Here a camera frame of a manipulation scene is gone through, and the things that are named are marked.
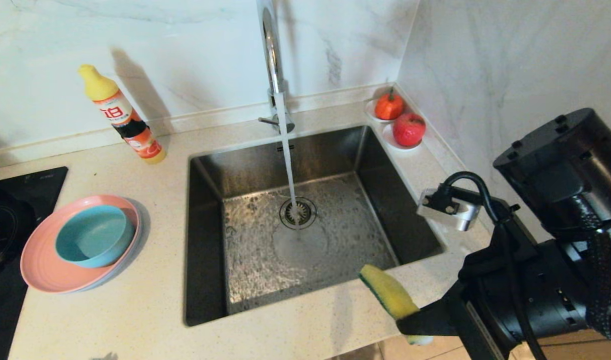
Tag clear water stream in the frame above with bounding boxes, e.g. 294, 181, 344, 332
274, 91, 303, 238

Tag metal sink drain strainer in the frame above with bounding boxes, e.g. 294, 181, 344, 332
279, 196, 317, 230

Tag blue bowl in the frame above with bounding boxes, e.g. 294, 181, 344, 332
54, 205, 135, 269

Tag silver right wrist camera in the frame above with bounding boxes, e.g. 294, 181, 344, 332
416, 186, 483, 233

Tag stainless steel sink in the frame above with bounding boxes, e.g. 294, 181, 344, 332
184, 125, 447, 328

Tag pink plate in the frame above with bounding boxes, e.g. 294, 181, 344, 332
19, 195, 141, 294

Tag black induction cooktop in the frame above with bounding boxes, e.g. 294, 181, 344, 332
0, 166, 69, 360

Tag chrome faucet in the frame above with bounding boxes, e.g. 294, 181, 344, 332
255, 0, 295, 134

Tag small white dish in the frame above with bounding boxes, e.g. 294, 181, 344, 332
382, 122, 423, 150
364, 97, 404, 124

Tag red toy apple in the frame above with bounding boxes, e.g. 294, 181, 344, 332
392, 112, 427, 147

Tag yellow green sponge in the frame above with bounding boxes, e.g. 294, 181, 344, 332
359, 264, 435, 347

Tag orange detergent bottle yellow cap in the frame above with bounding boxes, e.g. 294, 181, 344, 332
78, 64, 167, 165

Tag light blue plate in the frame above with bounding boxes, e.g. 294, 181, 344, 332
78, 200, 144, 293

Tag orange toy persimmon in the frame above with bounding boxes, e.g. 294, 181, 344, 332
374, 87, 405, 121

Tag brown wooden cabinet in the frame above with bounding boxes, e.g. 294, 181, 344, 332
510, 327, 611, 360

